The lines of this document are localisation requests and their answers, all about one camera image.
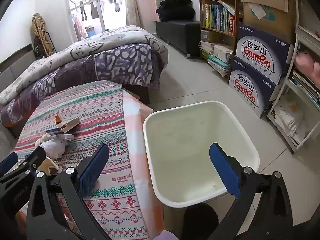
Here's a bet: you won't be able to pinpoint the black storage bench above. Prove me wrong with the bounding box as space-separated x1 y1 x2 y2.
155 20 202 58

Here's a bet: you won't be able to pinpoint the brown cardboard box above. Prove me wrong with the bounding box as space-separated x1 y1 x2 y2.
236 0 298 46

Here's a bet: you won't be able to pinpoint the striped patterned tablecloth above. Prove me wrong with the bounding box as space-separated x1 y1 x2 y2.
14 80 164 240

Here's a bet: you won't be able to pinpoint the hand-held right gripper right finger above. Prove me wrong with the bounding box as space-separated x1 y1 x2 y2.
206 142 293 240

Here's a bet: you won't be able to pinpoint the row of colourful books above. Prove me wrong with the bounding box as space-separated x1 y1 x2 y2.
201 2 237 36

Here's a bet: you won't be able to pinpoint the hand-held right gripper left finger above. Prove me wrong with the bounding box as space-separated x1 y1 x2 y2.
26 143 112 240

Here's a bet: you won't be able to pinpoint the white shelf unit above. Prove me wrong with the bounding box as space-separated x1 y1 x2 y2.
266 0 320 155

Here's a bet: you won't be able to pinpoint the grey bear print quilt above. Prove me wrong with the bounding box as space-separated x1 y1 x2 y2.
0 25 168 105

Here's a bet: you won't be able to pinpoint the pale paper wad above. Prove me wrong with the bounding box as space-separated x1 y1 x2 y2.
40 138 69 159

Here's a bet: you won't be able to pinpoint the pale curtain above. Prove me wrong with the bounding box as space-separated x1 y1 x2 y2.
124 0 141 27

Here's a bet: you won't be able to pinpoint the pink checkered cloth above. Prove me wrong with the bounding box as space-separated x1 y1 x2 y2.
122 89 166 240

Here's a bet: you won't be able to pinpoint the white plastic bin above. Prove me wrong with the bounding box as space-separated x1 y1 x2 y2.
143 101 260 208

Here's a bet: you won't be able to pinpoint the grey padded headboard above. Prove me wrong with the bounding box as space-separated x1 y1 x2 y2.
0 42 34 90

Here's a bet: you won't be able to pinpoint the stack of books and papers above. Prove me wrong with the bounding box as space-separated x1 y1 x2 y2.
199 30 233 77

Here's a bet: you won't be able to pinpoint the crumpled white tissue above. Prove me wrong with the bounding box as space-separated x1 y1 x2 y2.
35 133 53 147

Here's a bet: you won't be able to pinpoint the black clothes pile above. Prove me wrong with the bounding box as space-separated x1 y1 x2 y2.
155 0 197 22

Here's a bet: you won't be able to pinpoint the blue and white carton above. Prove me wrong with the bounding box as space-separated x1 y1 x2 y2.
235 22 297 86
228 56 285 118

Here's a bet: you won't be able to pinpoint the dark fuzzy cloth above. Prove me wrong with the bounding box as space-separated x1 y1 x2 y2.
184 202 220 240

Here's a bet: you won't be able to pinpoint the dark bed base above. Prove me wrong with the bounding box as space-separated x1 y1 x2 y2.
122 84 151 105

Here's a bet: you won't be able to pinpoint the plaid coat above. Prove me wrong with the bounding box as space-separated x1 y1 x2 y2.
31 13 54 58

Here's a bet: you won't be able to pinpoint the small white box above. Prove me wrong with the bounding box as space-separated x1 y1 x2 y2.
51 134 75 141

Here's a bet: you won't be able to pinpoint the purple patterned blanket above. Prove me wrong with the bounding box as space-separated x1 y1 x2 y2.
0 44 168 128

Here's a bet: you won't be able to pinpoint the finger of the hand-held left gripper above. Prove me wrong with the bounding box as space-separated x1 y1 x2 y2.
0 152 19 178
10 145 47 182

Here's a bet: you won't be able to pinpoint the gold box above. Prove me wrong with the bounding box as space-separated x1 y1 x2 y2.
61 118 81 133

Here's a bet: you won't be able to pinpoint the wooden bookshelf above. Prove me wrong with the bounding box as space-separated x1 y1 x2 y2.
197 0 245 61

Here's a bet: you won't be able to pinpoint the hanging clothes on rack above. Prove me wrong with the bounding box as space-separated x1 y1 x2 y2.
70 0 123 39

